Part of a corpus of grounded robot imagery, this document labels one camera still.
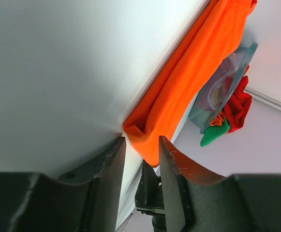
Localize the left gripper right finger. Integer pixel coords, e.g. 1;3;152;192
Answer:
159;136;281;232

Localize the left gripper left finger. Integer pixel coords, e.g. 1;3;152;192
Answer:
0;137;126;232

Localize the orange t shirt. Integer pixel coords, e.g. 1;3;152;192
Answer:
123;0;257;167
210;111;226;127

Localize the green t shirt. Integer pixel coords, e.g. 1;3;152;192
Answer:
200;119;231;147

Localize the red t shirt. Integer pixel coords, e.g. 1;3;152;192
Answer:
224;76;252;133

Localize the blue plastic basket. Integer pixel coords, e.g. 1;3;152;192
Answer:
188;42;258;134

